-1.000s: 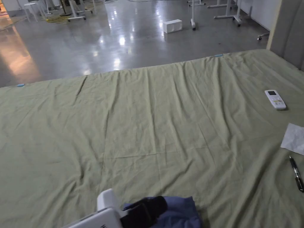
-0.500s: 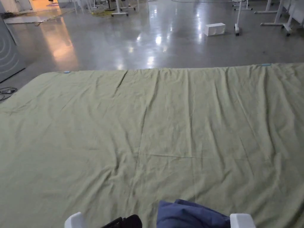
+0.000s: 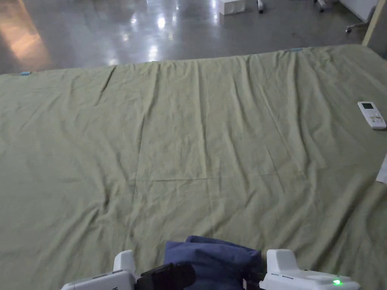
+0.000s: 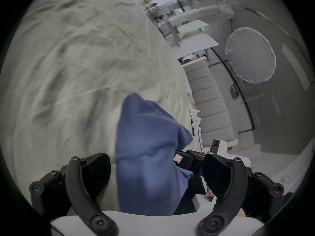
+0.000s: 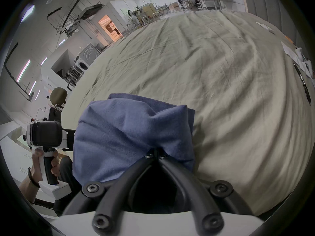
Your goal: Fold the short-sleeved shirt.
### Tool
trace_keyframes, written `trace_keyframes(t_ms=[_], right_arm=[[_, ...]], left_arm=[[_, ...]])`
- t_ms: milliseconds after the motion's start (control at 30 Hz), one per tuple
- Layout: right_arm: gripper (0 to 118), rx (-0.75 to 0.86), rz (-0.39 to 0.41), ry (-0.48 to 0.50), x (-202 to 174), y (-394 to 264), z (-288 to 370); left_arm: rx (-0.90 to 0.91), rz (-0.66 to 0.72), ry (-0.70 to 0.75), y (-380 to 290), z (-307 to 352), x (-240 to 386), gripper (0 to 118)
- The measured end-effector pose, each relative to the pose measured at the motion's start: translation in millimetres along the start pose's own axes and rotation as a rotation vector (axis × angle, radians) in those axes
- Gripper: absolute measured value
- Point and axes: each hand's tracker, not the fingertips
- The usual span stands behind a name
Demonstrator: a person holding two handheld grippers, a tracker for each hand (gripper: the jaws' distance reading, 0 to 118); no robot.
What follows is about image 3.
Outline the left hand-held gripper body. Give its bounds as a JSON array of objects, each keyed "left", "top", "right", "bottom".
[{"left": 60, "top": 250, "right": 162, "bottom": 290}]

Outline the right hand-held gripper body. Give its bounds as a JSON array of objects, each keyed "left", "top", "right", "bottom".
[{"left": 241, "top": 249, "right": 361, "bottom": 290}]

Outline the dark blue garment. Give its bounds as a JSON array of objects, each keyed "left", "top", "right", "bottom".
[{"left": 164, "top": 235, "right": 264, "bottom": 290}]

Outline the white card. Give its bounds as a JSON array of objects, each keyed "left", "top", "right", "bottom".
[{"left": 375, "top": 153, "right": 387, "bottom": 184}]

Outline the bed with pale green sheet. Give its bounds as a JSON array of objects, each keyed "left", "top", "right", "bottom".
[{"left": 0, "top": 43, "right": 387, "bottom": 290}]

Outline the white remote control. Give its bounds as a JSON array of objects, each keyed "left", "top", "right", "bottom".
[{"left": 357, "top": 101, "right": 387, "bottom": 131}]

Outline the white wheeled board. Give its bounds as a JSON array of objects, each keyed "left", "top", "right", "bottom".
[{"left": 338, "top": 0, "right": 379, "bottom": 34}]

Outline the white carton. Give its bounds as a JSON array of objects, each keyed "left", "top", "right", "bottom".
[{"left": 220, "top": 0, "right": 246, "bottom": 15}]

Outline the pale wooden post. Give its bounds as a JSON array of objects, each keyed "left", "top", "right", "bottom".
[{"left": 361, "top": 0, "right": 385, "bottom": 46}]

